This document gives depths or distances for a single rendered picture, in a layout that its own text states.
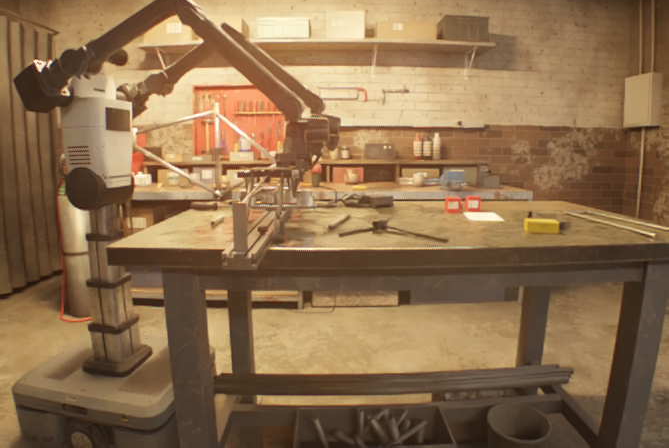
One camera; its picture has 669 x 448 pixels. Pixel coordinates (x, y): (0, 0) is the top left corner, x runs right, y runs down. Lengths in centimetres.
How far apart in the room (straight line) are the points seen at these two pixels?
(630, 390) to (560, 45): 318
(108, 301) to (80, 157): 53
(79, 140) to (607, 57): 405
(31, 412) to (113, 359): 34
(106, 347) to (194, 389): 68
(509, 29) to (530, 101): 65
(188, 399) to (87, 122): 94
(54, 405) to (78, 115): 101
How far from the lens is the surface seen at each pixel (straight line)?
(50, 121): 400
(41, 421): 182
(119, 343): 168
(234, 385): 159
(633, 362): 132
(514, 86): 374
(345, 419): 146
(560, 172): 394
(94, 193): 151
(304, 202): 114
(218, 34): 117
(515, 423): 161
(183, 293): 99
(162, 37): 345
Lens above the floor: 109
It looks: 7 degrees down
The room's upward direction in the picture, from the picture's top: straight up
